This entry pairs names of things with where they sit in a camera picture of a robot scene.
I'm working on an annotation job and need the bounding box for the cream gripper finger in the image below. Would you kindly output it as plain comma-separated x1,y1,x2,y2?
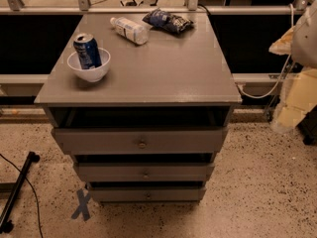
270,67,317,134

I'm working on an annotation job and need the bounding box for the blue pepsi can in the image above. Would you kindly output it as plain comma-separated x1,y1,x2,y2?
73,33,101,69

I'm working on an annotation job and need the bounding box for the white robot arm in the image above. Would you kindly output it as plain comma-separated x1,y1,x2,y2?
268,0,317,133

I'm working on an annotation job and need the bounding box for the white bowl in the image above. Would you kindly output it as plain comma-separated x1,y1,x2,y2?
67,48,111,82

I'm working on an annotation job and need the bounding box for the grey drawer cabinet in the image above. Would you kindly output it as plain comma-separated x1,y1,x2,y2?
36,13,241,191

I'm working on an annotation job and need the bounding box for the dark blue chip bag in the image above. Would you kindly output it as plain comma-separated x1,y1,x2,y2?
143,8,194,34

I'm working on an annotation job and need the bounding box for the clear plastic water bottle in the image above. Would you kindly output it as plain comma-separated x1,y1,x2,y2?
110,17,149,46

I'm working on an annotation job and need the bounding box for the bottom grey drawer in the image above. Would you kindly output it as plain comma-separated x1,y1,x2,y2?
89,187,206,202

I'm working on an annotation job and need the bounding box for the grey drawer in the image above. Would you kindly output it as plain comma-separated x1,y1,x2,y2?
73,163,214,182
53,127,228,155
89,187,206,202

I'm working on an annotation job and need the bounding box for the middle grey drawer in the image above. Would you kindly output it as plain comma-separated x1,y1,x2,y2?
73,163,214,182

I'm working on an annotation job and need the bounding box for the top grey drawer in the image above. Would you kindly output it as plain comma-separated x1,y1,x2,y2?
53,127,228,155

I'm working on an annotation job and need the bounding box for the black stand leg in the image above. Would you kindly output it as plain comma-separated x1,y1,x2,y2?
0,152,40,233

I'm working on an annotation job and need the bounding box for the white cable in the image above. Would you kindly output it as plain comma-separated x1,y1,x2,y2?
237,3,295,100

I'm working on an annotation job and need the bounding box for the black floor cable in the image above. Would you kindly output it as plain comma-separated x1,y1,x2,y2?
0,153,45,238

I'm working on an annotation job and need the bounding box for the metal railing frame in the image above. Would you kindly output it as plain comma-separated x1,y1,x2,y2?
0,0,317,17

